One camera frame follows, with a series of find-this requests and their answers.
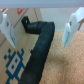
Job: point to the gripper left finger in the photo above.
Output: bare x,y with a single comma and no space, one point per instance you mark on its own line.
8,29

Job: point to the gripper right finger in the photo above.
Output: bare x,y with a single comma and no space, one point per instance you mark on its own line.
70,28

